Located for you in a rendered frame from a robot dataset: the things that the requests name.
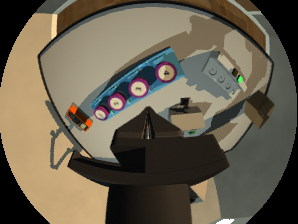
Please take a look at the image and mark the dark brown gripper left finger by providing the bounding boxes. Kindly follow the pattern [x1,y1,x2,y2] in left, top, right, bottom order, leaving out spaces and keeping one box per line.
[113,106,148,139]

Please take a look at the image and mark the magenta screw cap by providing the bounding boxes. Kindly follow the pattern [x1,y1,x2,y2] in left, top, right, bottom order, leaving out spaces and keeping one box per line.
[128,77,149,98]

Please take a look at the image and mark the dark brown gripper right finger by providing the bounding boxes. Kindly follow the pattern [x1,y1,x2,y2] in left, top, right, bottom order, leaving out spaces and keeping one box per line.
[148,106,184,139]

